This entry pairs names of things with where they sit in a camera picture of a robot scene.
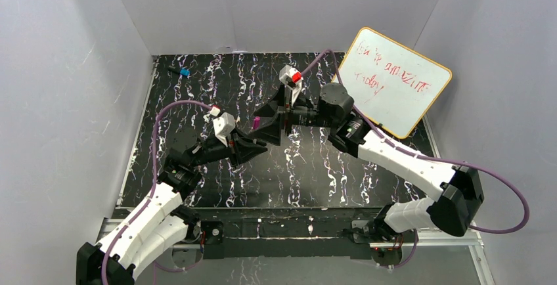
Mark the purple pen cap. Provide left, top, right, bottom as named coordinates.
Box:
left=253, top=116, right=261, bottom=129

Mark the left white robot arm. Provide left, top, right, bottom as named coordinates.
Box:
left=76, top=129, right=267, bottom=284

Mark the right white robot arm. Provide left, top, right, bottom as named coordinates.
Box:
left=252, top=83, right=484, bottom=238

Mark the blue capped black marker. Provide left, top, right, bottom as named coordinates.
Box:
left=167, top=66, right=190, bottom=77

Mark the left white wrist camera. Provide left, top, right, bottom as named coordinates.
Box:
left=213, top=112, right=236, bottom=147

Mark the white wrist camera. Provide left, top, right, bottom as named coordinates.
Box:
left=279, top=65, right=303, bottom=105
left=213, top=112, right=236, bottom=147

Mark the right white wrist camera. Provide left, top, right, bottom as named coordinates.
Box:
left=279, top=65, right=303, bottom=105

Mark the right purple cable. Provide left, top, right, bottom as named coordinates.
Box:
left=298, top=49, right=531, bottom=234

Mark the purple cable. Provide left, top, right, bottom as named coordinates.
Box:
left=100, top=100, right=219, bottom=285
left=298, top=49, right=531, bottom=234

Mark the whiteboard with orange frame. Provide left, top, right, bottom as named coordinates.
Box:
left=333, top=27, right=453, bottom=139

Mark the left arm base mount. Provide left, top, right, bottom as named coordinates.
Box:
left=171, top=221, right=224, bottom=271

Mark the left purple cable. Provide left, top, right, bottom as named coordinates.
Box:
left=100, top=100, right=219, bottom=285

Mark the aluminium frame rail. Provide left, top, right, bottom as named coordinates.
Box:
left=97, top=113, right=497, bottom=285

